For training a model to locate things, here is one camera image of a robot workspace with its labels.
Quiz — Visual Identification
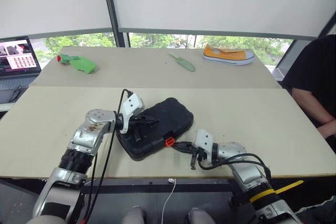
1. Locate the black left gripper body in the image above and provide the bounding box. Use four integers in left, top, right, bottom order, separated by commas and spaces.
128, 115, 144, 131

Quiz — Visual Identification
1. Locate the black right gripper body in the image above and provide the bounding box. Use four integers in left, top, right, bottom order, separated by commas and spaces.
191, 146, 207, 161

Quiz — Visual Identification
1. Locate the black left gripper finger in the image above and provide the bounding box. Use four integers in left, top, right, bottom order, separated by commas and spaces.
134, 126, 143, 143
136, 118, 161, 128

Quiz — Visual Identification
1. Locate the black plastic tool case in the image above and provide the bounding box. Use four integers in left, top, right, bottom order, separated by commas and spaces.
115, 97, 195, 161

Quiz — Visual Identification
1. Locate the grey rounded shape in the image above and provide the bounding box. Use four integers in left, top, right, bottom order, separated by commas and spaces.
185, 207, 216, 224
121, 206, 147, 224

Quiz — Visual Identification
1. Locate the yellow canvas sneaker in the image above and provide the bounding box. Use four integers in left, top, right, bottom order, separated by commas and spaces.
202, 45, 255, 66

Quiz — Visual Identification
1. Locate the open laptop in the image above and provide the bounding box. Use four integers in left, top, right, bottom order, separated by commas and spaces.
0, 36, 43, 104

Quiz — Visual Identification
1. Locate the person's black shirt torso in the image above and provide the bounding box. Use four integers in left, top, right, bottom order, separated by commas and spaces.
282, 34, 336, 154

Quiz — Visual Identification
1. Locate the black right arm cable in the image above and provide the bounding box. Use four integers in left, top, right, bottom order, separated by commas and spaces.
198, 153, 272, 180

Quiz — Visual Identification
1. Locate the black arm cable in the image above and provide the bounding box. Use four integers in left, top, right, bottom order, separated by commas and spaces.
198, 153, 272, 180
83, 88, 133, 224

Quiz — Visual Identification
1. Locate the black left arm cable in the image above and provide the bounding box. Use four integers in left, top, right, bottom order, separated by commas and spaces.
83, 88, 133, 224

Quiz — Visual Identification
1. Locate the white hanging cable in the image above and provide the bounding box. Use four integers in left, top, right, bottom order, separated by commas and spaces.
161, 178, 177, 224

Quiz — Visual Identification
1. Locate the black table frame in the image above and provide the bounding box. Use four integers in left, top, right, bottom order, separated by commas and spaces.
0, 177, 336, 195

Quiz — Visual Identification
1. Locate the yellow cable tie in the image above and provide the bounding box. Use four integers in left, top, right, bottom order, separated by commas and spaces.
249, 179, 305, 202

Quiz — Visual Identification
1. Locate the dark window post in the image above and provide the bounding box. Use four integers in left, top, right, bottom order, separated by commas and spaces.
100, 0, 131, 49

